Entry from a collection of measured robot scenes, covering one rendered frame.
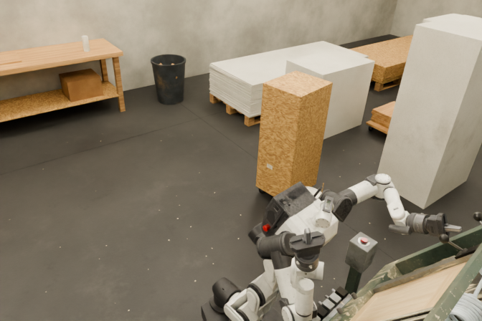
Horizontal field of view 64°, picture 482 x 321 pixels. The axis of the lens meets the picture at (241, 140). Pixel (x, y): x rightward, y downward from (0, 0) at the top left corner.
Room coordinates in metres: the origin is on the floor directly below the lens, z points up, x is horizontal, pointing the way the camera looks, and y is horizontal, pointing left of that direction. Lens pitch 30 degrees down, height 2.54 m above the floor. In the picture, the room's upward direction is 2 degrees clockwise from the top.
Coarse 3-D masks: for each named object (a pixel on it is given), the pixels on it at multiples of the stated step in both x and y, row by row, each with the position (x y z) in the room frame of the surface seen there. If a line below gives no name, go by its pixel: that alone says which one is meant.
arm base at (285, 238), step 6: (282, 234) 1.22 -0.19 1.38; (288, 234) 1.23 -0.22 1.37; (294, 234) 1.26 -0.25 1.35; (258, 240) 1.26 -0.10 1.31; (282, 240) 1.19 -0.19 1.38; (288, 240) 1.21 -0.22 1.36; (258, 246) 1.22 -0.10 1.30; (282, 246) 1.17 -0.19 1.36; (288, 246) 1.18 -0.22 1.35; (258, 252) 1.21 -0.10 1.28; (288, 252) 1.16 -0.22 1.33; (294, 252) 1.19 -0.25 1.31; (264, 258) 1.20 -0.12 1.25; (270, 258) 1.23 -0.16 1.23
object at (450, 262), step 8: (432, 264) 1.24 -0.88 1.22; (440, 264) 1.18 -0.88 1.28; (448, 264) 1.16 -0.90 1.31; (456, 264) 1.14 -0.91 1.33; (416, 272) 1.25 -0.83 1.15; (424, 272) 1.21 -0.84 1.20; (432, 272) 1.19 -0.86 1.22; (392, 280) 1.32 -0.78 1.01; (400, 280) 1.27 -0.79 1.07; (408, 280) 1.25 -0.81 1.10; (376, 288) 1.34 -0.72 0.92; (384, 288) 1.31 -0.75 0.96
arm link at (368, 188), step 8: (376, 176) 1.66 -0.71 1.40; (384, 176) 1.65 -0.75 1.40; (360, 184) 1.62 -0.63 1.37; (368, 184) 1.62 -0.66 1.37; (376, 184) 1.62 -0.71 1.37; (384, 184) 1.61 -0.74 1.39; (360, 192) 1.57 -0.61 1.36; (368, 192) 1.58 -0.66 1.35; (376, 192) 1.61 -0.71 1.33; (360, 200) 1.55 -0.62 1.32; (384, 200) 1.61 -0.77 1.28
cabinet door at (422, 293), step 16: (448, 272) 1.11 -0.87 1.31; (400, 288) 1.22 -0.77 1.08; (416, 288) 1.13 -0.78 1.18; (432, 288) 1.05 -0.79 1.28; (368, 304) 1.25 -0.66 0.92; (384, 304) 1.15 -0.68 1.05; (400, 304) 1.06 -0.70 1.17; (416, 304) 0.99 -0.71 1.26; (432, 304) 0.92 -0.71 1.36; (352, 320) 1.15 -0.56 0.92; (368, 320) 1.07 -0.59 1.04
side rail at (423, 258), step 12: (480, 228) 1.32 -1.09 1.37; (456, 240) 1.36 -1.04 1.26; (468, 240) 1.33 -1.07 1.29; (480, 240) 1.30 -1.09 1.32; (420, 252) 1.46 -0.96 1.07; (432, 252) 1.41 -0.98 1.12; (444, 252) 1.38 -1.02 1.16; (456, 252) 1.34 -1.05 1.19; (396, 264) 1.52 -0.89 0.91; (408, 264) 1.47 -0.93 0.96; (420, 264) 1.43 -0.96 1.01
